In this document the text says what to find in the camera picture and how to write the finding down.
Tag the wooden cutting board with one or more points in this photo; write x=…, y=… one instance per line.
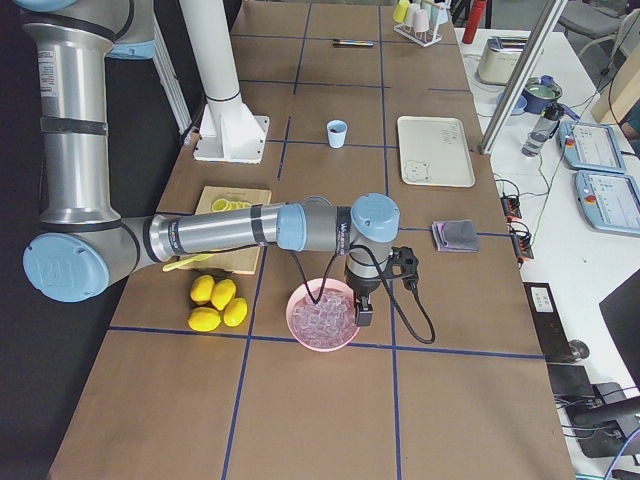
x=242, y=261

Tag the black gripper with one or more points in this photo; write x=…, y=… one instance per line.
x=363, y=287

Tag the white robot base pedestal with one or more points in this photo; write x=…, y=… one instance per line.
x=229, y=131

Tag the light blue cup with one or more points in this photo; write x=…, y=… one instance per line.
x=336, y=140

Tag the steel muddler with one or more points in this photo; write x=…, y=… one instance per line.
x=352, y=43

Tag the red bottle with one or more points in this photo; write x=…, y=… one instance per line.
x=477, y=9

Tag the teach pendant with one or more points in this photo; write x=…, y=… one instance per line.
x=590, y=146
x=610, y=202

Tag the pink cup on rack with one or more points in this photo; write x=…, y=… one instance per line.
x=421, y=21

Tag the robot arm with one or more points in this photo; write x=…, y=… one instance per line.
x=86, y=245

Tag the whole yellow lemon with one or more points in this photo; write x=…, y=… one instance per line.
x=204, y=319

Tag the dark blue bowl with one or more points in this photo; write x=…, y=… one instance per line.
x=539, y=92

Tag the cream bear tray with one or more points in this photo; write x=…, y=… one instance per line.
x=434, y=152

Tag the pink bowl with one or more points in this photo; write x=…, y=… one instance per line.
x=327, y=325

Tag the clear water bottle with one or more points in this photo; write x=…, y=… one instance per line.
x=544, y=129

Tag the grey folded cloth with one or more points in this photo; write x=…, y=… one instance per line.
x=455, y=236

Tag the aluminium frame post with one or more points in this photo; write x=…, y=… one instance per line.
x=523, y=69

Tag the yellow knife handle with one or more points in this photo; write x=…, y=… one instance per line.
x=186, y=261

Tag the teach pendant lower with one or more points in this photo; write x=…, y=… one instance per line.
x=610, y=202

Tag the teach pendant upper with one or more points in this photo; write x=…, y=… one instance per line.
x=590, y=146

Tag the cream toaster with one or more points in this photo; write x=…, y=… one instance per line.
x=499, y=58

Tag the white cup rack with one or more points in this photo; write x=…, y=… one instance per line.
x=424, y=38

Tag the yellow cup on rack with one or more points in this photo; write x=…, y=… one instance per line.
x=400, y=11

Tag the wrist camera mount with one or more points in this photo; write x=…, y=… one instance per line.
x=403, y=265

